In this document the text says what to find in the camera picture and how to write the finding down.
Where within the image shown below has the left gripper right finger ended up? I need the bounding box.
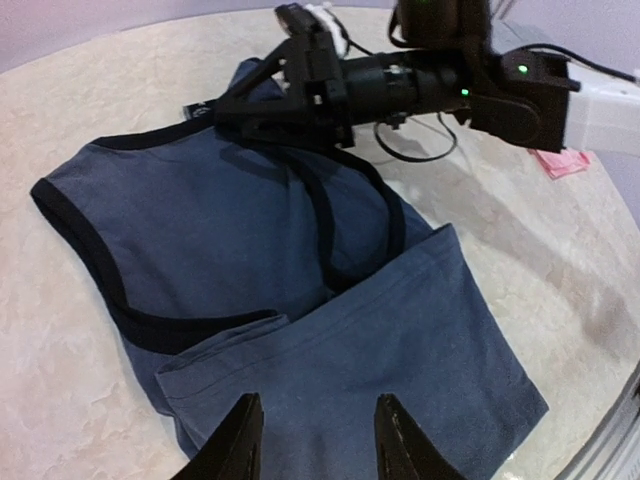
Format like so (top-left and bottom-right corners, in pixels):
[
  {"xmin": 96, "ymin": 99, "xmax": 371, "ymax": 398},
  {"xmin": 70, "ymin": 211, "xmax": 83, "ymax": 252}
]
[{"xmin": 374, "ymin": 394, "xmax": 463, "ymax": 480}]

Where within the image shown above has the pink folded garment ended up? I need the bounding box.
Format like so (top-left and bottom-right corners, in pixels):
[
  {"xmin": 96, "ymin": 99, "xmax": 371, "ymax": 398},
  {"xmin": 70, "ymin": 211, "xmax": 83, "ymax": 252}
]
[{"xmin": 533, "ymin": 150, "xmax": 591, "ymax": 180}]

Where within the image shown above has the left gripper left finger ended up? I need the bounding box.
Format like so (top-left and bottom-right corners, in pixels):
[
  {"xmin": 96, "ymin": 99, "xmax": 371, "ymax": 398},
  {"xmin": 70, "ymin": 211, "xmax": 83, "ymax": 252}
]
[{"xmin": 172, "ymin": 393, "xmax": 264, "ymax": 480}]

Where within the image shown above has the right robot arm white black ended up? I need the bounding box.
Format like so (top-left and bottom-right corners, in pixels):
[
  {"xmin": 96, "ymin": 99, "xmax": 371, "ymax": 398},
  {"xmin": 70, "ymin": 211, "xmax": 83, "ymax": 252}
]
[{"xmin": 214, "ymin": 1, "xmax": 639, "ymax": 155}]

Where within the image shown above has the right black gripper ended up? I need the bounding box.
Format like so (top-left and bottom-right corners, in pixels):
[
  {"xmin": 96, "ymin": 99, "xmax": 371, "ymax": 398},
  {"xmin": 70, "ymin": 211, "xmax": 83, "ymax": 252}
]
[{"xmin": 214, "ymin": 37, "xmax": 354, "ymax": 149}]

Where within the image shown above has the navy blue garment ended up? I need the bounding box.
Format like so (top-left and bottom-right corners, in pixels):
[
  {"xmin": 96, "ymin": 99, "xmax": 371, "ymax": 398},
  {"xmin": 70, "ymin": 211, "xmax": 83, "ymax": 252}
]
[{"xmin": 29, "ymin": 57, "xmax": 551, "ymax": 480}]

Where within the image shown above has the aluminium front rail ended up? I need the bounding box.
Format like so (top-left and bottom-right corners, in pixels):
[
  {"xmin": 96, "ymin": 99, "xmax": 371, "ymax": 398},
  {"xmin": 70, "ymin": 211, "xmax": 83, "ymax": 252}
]
[{"xmin": 556, "ymin": 365, "xmax": 639, "ymax": 480}]

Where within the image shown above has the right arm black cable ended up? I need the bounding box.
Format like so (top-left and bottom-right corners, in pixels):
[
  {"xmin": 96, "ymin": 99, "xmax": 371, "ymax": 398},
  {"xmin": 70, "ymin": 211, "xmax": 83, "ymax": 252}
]
[{"xmin": 349, "ymin": 39, "xmax": 640, "ymax": 164}]

